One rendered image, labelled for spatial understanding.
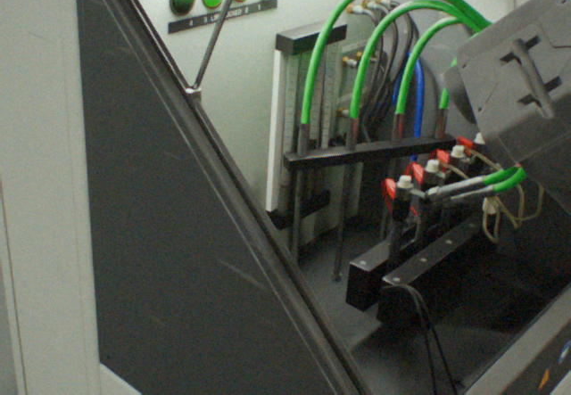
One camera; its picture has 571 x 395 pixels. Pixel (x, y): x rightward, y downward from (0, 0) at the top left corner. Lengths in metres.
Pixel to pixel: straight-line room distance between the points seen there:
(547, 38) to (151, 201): 0.68
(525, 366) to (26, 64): 0.83
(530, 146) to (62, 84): 0.80
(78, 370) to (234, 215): 0.58
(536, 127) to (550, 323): 0.85
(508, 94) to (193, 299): 0.68
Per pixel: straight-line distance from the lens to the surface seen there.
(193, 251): 1.02
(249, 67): 1.27
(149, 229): 1.07
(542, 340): 1.23
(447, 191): 1.15
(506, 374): 1.15
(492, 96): 0.47
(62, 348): 1.43
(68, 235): 1.26
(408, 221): 1.22
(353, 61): 1.45
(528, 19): 0.51
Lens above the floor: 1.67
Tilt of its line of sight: 28 degrees down
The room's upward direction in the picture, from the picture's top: 4 degrees clockwise
